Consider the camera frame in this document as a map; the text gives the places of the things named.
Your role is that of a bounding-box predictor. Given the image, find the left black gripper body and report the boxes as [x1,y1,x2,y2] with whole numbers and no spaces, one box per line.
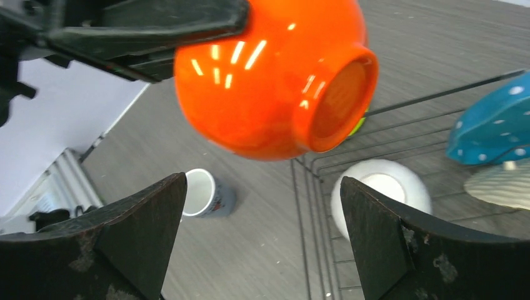
[1,1,107,125]

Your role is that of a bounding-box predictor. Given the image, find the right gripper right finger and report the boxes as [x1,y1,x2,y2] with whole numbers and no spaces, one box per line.
[340,177,529,299]

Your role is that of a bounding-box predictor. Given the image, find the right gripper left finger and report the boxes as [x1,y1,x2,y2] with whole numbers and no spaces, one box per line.
[1,172,187,299]

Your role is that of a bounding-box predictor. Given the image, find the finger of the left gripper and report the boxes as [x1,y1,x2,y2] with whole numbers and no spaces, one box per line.
[44,1,250,83]

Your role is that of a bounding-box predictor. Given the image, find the white ceramic bowl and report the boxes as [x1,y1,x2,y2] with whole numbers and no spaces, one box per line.
[331,159,433,239]

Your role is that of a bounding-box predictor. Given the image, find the small grey cup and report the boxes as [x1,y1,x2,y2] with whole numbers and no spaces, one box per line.
[182,168,236,218]

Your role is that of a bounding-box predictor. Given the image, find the wire dish rack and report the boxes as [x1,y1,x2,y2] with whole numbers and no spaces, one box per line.
[291,69,529,299]

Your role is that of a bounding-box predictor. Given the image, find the woven bamboo tray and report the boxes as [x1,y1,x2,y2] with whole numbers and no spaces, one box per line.
[464,158,529,210]

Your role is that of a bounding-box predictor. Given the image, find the lime green saucer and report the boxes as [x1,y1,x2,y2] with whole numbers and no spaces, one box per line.
[348,116,366,137]

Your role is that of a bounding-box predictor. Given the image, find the blue polka dot plate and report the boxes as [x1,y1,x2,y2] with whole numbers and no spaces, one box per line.
[446,73,529,165]

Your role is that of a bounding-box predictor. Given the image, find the orange bowl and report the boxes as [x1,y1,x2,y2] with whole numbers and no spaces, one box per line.
[174,0,379,161]

